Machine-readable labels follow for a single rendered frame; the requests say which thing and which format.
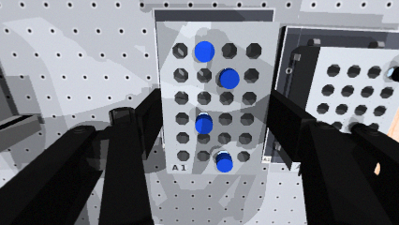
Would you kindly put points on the grey perforated block with holes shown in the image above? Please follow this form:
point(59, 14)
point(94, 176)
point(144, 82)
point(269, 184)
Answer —
point(190, 87)
point(342, 85)

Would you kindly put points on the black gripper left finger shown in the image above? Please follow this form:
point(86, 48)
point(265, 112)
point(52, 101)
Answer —
point(54, 187)

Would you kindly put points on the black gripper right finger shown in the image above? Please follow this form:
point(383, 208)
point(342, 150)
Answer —
point(338, 168)

